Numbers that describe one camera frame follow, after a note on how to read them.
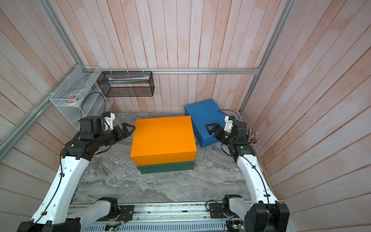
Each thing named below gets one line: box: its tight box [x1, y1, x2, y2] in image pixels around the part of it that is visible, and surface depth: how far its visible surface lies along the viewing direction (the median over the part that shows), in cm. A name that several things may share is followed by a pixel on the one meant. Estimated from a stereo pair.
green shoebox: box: [136, 160, 196, 175], surface depth 88 cm
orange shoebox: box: [130, 115, 197, 167], surface depth 79 cm
